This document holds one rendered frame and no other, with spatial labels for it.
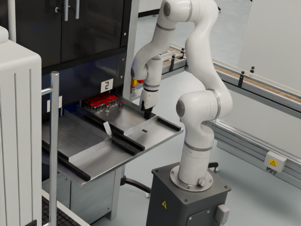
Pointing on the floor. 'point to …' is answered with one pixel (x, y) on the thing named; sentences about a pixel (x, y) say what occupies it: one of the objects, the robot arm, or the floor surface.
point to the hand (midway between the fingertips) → (147, 115)
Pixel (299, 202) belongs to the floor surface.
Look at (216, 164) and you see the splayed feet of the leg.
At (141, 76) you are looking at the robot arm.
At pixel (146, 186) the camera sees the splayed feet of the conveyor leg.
